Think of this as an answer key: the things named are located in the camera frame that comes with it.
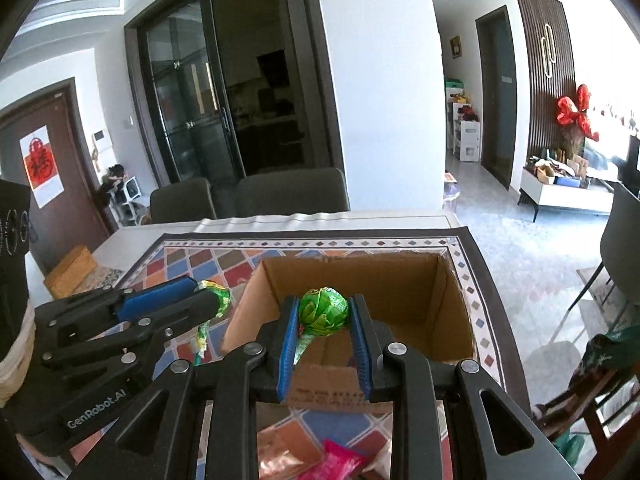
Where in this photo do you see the green lollipop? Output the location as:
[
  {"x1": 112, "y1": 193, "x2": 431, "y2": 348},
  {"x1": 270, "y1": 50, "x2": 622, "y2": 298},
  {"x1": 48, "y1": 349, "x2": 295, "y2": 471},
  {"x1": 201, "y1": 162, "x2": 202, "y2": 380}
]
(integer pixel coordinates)
[
  {"x1": 292, "y1": 286, "x2": 350, "y2": 367},
  {"x1": 194, "y1": 280, "x2": 232, "y2": 367}
]

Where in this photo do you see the brown cardboard box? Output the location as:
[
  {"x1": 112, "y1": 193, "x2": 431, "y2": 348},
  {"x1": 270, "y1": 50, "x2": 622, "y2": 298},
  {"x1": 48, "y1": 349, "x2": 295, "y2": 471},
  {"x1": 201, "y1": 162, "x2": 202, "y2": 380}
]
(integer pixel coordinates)
[{"x1": 220, "y1": 252, "x2": 477, "y2": 416}]

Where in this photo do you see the dark green chair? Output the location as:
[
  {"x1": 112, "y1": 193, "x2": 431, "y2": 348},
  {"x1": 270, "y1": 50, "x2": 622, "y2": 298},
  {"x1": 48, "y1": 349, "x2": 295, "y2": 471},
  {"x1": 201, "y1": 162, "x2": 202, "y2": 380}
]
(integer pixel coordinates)
[{"x1": 565, "y1": 180, "x2": 640, "y2": 331}]

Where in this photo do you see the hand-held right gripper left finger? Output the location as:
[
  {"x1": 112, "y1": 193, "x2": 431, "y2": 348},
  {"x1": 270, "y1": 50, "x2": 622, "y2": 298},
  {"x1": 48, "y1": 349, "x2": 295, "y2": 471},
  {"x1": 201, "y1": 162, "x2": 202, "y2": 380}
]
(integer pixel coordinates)
[{"x1": 70, "y1": 296, "x2": 302, "y2": 480}]

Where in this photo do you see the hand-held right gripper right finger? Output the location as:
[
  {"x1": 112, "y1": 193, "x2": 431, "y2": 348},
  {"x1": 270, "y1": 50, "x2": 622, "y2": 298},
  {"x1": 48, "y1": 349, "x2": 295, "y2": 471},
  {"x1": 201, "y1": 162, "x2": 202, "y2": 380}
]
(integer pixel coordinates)
[{"x1": 348, "y1": 294, "x2": 581, "y2": 480}]

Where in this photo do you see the dark green garment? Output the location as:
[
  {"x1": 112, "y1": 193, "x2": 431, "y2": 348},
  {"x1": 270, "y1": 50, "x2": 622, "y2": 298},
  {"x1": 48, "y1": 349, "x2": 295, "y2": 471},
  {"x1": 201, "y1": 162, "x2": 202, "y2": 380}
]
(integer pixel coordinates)
[{"x1": 570, "y1": 325, "x2": 640, "y2": 401}]

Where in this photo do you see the dark interior door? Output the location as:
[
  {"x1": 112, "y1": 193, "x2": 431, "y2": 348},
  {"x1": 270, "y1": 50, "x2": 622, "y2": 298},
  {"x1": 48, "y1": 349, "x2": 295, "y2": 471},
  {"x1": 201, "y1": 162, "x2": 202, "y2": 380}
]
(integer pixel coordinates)
[{"x1": 475, "y1": 5, "x2": 518, "y2": 191}]

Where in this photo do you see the white drawer unit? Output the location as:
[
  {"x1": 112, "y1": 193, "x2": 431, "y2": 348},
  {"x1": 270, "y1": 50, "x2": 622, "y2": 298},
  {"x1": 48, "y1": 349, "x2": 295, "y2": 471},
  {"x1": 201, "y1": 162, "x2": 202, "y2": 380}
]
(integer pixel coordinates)
[{"x1": 446, "y1": 77, "x2": 483, "y2": 162}]

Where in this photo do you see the brown wooden chair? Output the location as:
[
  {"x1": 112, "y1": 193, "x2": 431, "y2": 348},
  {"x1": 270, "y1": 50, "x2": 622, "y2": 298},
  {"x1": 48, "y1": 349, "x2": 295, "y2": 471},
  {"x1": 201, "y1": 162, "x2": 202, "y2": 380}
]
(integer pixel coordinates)
[{"x1": 532, "y1": 350, "x2": 640, "y2": 480}]

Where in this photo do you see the small white rack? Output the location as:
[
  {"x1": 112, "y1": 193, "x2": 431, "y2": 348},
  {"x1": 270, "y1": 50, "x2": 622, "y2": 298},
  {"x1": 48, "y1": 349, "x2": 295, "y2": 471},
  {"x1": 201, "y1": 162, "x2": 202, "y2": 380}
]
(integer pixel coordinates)
[{"x1": 112, "y1": 175, "x2": 151, "y2": 228}]

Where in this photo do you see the pink snack packet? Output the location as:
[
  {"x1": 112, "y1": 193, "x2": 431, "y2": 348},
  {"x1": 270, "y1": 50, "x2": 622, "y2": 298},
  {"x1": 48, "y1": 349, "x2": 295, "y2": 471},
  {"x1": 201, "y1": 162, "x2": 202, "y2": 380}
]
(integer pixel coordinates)
[{"x1": 307, "y1": 437, "x2": 368, "y2": 480}]

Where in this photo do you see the red bow balloon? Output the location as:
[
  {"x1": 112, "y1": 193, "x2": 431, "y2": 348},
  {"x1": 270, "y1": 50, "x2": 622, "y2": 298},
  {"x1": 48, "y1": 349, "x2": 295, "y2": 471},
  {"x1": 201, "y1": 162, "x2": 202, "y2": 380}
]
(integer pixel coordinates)
[{"x1": 556, "y1": 84, "x2": 601, "y2": 142}]

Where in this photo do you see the red and white door poster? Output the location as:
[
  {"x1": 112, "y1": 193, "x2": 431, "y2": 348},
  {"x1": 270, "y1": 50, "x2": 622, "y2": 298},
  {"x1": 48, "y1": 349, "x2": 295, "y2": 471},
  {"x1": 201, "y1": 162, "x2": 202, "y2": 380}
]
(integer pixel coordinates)
[{"x1": 19, "y1": 126, "x2": 65, "y2": 208}]

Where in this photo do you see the grey dining chair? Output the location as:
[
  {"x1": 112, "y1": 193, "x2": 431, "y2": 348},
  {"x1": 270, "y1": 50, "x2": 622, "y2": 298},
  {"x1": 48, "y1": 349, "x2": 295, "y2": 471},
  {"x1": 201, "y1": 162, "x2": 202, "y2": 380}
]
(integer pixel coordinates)
[
  {"x1": 235, "y1": 166, "x2": 351, "y2": 218},
  {"x1": 149, "y1": 176, "x2": 218, "y2": 224}
]

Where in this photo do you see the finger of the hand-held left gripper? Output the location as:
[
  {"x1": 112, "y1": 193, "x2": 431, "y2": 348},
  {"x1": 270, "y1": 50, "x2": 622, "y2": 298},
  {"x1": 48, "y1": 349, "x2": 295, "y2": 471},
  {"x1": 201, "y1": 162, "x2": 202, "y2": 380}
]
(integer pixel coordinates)
[
  {"x1": 42, "y1": 290, "x2": 232, "y2": 392},
  {"x1": 34, "y1": 276, "x2": 199, "y2": 350}
]

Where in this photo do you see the copper foil snack packet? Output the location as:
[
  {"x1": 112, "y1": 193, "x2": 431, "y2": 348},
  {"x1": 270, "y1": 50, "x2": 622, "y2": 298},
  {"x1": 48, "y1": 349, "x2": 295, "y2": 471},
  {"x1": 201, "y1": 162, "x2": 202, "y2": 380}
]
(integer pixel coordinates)
[{"x1": 257, "y1": 427, "x2": 326, "y2": 480}]

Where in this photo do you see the colourful diamond patterned tablecloth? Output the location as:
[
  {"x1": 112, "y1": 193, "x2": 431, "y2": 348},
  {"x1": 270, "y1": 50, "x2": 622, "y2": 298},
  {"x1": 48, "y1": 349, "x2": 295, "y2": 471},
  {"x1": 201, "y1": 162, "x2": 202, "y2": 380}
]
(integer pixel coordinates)
[{"x1": 70, "y1": 227, "x2": 533, "y2": 480}]

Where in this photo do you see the dark slatted wall panel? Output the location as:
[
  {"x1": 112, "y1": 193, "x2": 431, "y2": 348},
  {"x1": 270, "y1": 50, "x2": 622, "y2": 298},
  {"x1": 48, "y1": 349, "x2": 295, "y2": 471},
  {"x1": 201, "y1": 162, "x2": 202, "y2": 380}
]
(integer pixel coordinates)
[{"x1": 512, "y1": 0, "x2": 583, "y2": 161}]

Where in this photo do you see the teal cloth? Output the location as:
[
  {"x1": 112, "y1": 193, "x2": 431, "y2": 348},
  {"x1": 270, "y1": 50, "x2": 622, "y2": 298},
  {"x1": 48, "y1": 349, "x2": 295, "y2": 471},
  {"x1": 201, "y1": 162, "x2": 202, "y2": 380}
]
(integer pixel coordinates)
[{"x1": 552, "y1": 430, "x2": 586, "y2": 480}]

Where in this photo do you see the clutter of boxes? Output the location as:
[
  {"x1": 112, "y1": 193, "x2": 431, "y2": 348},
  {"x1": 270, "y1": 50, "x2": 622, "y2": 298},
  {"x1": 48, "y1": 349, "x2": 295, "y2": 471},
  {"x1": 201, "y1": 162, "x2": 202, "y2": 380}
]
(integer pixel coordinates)
[{"x1": 525, "y1": 145, "x2": 621, "y2": 191}]

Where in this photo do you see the white low cabinet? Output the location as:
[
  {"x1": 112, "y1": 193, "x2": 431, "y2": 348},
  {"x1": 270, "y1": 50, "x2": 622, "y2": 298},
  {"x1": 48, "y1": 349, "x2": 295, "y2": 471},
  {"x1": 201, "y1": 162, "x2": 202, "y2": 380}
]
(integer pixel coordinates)
[{"x1": 517, "y1": 165, "x2": 616, "y2": 223}]

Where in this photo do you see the dark glass sliding door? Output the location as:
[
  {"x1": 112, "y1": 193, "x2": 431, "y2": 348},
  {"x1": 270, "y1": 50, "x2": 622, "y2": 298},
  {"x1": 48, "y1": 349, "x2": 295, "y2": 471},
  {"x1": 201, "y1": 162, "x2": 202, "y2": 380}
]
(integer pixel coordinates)
[{"x1": 124, "y1": 0, "x2": 346, "y2": 188}]

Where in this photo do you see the black bag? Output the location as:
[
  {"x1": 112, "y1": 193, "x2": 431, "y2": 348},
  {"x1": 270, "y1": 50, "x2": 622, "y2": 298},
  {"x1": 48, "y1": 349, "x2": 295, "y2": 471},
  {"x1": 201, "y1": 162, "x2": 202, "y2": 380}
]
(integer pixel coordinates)
[{"x1": 97, "y1": 162, "x2": 132, "y2": 206}]

